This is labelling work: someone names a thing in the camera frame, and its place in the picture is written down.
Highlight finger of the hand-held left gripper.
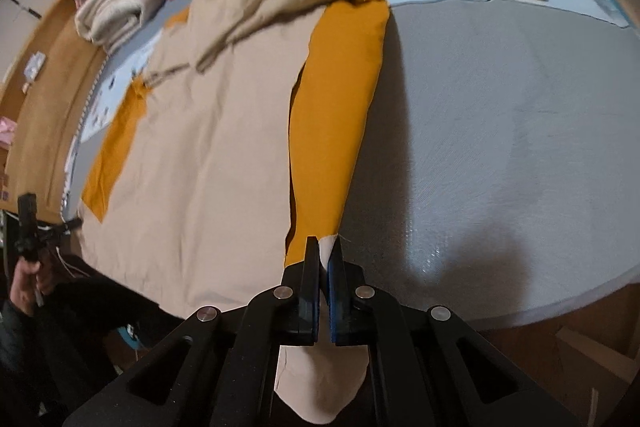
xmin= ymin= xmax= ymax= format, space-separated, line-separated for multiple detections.
xmin=42 ymin=217 xmax=84 ymax=239
xmin=17 ymin=192 xmax=39 ymax=232

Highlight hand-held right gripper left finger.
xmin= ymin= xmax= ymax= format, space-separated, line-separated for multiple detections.
xmin=62 ymin=236 xmax=321 ymax=427

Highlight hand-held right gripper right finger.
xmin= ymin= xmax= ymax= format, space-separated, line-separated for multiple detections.
xmin=327 ymin=237 xmax=583 ymax=427

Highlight beige and mustard jacket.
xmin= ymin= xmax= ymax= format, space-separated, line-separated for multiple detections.
xmin=75 ymin=0 xmax=392 ymax=425

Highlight person's left forearm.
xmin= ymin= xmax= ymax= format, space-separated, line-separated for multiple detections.
xmin=0 ymin=297 xmax=38 ymax=380

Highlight person's left hand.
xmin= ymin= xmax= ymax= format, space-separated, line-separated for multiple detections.
xmin=9 ymin=252 xmax=57 ymax=309

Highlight pink cloth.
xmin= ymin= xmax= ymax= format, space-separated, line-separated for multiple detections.
xmin=0 ymin=117 xmax=19 ymax=148

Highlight person's dark pants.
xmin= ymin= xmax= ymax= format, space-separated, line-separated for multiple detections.
xmin=30 ymin=257 xmax=187 ymax=427

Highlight wooden headboard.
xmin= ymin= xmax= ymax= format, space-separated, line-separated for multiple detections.
xmin=0 ymin=0 xmax=110 ymax=219

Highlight white crumpled paper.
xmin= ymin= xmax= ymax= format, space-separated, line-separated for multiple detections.
xmin=22 ymin=52 xmax=49 ymax=80

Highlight folded white quilt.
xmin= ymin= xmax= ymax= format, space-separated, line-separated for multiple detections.
xmin=74 ymin=0 xmax=164 ymax=54

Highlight grey bed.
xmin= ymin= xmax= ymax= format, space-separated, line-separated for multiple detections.
xmin=60 ymin=0 xmax=640 ymax=334

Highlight cardboard box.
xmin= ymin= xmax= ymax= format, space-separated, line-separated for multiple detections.
xmin=554 ymin=324 xmax=637 ymax=410

